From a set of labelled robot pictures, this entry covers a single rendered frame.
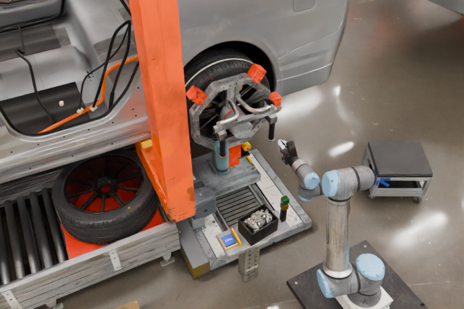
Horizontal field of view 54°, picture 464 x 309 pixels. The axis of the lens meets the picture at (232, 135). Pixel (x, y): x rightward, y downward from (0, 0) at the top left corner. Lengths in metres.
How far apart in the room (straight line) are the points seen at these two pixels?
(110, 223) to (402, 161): 2.08
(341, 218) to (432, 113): 2.58
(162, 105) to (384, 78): 3.19
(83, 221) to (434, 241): 2.39
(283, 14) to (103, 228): 1.70
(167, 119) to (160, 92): 0.17
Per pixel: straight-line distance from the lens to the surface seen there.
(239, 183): 3.46
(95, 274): 3.07
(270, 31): 2.91
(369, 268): 2.55
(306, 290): 2.83
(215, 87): 2.74
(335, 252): 2.38
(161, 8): 1.91
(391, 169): 3.50
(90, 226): 2.94
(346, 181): 2.15
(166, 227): 2.95
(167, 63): 2.04
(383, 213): 3.66
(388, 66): 5.16
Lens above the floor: 2.76
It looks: 43 degrees down
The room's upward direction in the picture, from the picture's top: straight up
